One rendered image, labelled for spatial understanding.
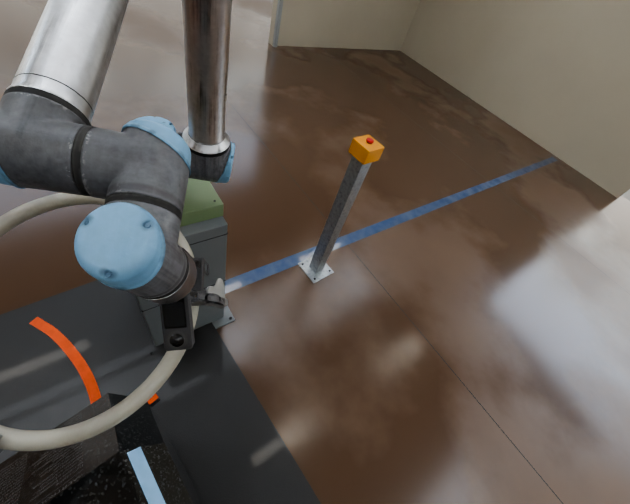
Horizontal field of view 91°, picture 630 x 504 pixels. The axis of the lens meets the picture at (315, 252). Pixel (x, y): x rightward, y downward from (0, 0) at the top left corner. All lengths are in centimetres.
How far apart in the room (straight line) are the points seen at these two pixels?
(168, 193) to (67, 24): 27
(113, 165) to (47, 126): 8
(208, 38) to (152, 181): 56
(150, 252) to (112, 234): 5
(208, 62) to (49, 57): 46
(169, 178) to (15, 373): 178
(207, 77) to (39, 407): 164
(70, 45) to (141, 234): 29
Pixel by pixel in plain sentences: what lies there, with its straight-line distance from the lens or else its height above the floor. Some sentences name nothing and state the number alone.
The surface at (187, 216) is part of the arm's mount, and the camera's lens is 129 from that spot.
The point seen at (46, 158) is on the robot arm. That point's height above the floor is 155.
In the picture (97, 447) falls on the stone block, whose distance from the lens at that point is 109.
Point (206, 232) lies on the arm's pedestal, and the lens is 131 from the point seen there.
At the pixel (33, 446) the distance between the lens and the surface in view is 75.
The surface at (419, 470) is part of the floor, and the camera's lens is 210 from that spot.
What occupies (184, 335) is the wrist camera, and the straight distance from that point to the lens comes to 59.
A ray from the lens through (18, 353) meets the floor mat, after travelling 217.
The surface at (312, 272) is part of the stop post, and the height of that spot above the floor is 1.
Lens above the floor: 182
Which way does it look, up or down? 49 degrees down
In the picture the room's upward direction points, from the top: 21 degrees clockwise
